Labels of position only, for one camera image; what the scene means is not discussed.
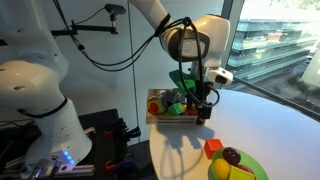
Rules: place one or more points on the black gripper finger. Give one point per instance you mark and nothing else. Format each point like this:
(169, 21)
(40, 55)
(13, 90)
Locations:
(190, 106)
(204, 115)

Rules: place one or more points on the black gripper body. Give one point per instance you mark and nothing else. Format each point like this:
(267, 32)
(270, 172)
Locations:
(200, 93)

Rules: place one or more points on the orange block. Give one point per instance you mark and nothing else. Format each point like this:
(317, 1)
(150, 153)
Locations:
(212, 148)

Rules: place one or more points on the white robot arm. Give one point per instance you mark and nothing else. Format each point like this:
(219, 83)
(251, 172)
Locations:
(33, 83)

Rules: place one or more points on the wooden tray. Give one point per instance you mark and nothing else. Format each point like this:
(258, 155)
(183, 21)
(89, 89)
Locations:
(170, 119)

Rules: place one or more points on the lime green block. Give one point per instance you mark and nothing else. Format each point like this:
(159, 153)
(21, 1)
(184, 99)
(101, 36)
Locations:
(240, 174)

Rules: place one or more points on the yellow orange toy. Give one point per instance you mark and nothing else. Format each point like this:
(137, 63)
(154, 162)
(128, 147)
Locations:
(191, 111)

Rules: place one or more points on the green cube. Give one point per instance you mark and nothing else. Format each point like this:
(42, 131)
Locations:
(176, 109)

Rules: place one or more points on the grey cube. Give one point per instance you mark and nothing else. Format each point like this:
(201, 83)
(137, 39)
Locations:
(170, 97)

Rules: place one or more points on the soft cube with red circles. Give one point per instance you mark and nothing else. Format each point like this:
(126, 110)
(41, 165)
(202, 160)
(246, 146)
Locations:
(154, 106)

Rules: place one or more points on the dark purple toy plum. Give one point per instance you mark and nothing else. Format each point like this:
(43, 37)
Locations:
(231, 156)

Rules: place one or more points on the yellow toy lemon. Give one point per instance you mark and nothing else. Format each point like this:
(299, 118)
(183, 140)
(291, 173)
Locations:
(221, 168)

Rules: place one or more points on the red toy fruit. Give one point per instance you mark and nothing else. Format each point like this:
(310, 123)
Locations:
(246, 168)

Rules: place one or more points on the green plate with fruit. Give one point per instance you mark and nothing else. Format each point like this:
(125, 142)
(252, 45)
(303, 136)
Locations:
(256, 166)

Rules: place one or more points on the orange black clamp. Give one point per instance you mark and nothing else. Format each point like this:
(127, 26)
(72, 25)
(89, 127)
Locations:
(116, 165)
(115, 128)

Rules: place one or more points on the glass office building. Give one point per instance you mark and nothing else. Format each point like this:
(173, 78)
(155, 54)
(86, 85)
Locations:
(266, 43)

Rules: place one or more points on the black robot stand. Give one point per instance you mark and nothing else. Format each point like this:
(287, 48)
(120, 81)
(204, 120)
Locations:
(96, 120)

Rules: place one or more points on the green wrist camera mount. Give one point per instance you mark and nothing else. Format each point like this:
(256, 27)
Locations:
(181, 83)

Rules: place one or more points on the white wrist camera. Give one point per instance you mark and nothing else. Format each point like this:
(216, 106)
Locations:
(220, 76)

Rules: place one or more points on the dark window frame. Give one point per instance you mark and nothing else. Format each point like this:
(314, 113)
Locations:
(235, 13)

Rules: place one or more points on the black camera on boom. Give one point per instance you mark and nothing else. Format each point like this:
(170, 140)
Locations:
(115, 9)

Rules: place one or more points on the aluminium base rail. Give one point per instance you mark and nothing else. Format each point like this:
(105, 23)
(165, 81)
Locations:
(81, 170)

